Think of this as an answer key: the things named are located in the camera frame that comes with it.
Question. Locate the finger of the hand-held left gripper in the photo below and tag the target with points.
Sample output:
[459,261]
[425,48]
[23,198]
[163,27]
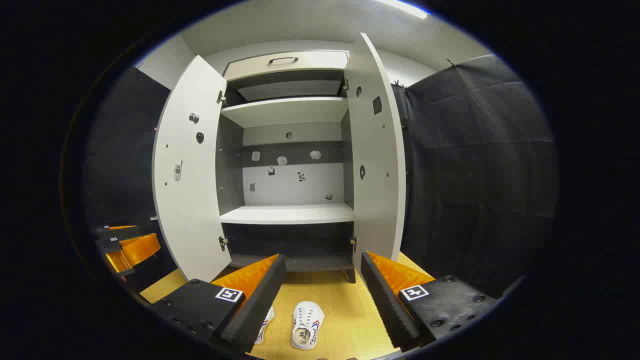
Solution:
[135,250]
[115,233]

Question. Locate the white shoe cabinet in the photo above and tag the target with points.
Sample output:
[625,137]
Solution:
[290,214]

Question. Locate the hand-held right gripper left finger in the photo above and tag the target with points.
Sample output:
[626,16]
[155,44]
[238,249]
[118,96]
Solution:
[260,300]

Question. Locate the white canvas shoe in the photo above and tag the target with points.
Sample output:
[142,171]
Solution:
[307,325]
[266,327]

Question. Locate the white shoe cabinet door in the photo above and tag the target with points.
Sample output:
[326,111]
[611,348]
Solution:
[187,225]
[375,210]

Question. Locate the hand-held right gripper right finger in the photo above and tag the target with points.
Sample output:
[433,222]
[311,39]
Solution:
[385,300]

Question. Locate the white cabinet drawer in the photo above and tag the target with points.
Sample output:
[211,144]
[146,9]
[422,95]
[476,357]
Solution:
[305,60]

